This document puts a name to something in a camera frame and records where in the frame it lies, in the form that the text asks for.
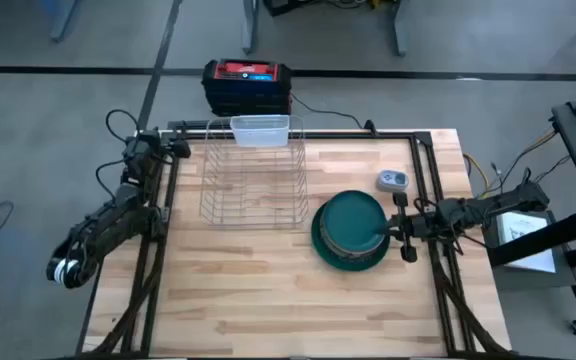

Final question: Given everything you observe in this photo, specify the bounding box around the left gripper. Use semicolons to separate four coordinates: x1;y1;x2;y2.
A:
122;128;192;169

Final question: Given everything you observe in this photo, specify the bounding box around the black aluminium table frame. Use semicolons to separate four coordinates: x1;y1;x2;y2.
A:
75;119;519;360

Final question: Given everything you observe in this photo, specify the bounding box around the grey desk leg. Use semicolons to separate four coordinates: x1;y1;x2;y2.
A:
241;0;262;55
392;0;413;57
50;0;80;44

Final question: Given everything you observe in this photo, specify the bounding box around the white paper booklet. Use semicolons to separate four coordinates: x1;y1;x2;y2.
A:
495;211;558;275

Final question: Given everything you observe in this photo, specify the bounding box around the clear plastic utensil holder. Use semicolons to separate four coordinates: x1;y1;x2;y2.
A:
229;113;292;149

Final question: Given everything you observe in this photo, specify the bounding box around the small teal plate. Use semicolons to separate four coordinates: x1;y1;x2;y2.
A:
320;189;388;254

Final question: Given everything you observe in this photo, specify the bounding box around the small grey white box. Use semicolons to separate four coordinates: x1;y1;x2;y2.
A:
375;169;410;194

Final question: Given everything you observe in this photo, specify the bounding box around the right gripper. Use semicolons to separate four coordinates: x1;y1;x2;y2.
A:
376;192;442;264

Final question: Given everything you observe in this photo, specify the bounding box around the grey cart tray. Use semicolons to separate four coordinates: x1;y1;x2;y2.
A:
482;209;574;294

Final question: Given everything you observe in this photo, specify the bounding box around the large green plate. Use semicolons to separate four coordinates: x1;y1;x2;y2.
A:
310;197;392;273

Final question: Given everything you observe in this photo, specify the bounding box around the black power cable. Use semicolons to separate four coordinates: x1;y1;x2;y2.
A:
289;92;380;138

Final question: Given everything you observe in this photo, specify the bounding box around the grey wire dish rack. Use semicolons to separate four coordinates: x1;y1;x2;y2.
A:
198;114;310;231

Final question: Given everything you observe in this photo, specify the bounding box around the yellow cable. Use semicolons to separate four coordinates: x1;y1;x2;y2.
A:
462;152;492;196

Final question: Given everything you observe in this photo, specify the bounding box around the red black power station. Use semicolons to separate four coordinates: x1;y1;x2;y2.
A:
201;58;293;118

